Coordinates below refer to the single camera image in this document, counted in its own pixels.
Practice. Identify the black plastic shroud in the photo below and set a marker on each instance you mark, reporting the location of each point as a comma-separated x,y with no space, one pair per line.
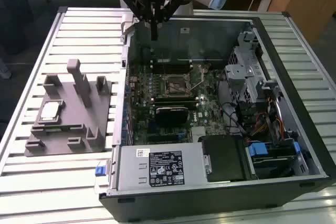
223,158

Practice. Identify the black open PC case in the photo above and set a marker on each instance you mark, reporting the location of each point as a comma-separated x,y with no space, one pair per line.
183,205

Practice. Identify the grey parts rack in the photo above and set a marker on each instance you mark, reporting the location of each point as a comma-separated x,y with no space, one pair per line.
68,129

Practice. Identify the green motherboard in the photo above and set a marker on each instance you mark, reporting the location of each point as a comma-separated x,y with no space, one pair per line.
210,119

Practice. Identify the CPU socket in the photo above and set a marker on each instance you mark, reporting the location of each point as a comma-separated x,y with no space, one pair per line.
174,83

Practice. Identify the silver chipset heatsink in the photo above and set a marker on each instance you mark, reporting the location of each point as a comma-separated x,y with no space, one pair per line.
199,133

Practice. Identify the white furniture foot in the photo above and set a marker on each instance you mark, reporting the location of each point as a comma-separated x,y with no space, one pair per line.
5,72

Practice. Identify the small black graphics card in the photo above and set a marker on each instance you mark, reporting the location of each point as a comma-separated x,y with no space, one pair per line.
170,116

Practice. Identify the grey plastic drive clip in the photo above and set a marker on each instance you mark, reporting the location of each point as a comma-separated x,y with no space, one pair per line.
267,85
245,37

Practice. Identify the hard disk in blue carrier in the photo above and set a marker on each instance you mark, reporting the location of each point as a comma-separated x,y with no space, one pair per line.
257,150

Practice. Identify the dark office chair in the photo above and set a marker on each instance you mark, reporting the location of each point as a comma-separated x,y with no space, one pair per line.
15,24

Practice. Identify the silver CPU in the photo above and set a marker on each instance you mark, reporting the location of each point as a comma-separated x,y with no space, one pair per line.
50,110

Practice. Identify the silver metal latch bracket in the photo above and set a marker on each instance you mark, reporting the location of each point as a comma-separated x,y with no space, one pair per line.
207,165

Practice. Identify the blue case latch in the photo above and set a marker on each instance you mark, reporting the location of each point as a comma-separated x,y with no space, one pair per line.
100,171

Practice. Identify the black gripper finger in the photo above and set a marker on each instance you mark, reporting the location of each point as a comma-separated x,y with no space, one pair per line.
136,9
170,9

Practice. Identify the silver metal drive cage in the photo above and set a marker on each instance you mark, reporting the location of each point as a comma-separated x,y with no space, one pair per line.
236,74

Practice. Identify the grey power supply with label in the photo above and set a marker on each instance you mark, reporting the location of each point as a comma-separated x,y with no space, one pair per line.
131,171

